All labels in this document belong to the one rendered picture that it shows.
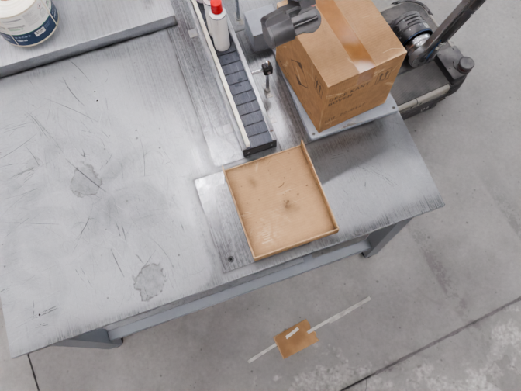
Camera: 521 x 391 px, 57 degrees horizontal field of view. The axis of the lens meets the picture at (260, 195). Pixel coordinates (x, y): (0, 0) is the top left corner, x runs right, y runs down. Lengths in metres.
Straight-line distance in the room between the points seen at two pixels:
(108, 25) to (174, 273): 0.87
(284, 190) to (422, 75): 1.18
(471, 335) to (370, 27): 1.48
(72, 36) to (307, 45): 0.82
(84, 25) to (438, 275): 1.78
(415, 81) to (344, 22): 1.06
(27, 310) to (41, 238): 0.21
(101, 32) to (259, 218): 0.82
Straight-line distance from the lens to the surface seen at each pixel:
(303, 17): 1.14
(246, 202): 1.46
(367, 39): 1.39
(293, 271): 2.04
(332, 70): 1.33
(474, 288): 2.43
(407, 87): 2.40
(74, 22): 1.84
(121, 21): 1.79
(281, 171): 1.49
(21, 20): 1.75
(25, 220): 1.62
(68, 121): 1.70
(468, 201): 2.52
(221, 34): 1.58
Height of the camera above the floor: 2.22
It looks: 71 degrees down
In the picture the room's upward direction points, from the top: 4 degrees counter-clockwise
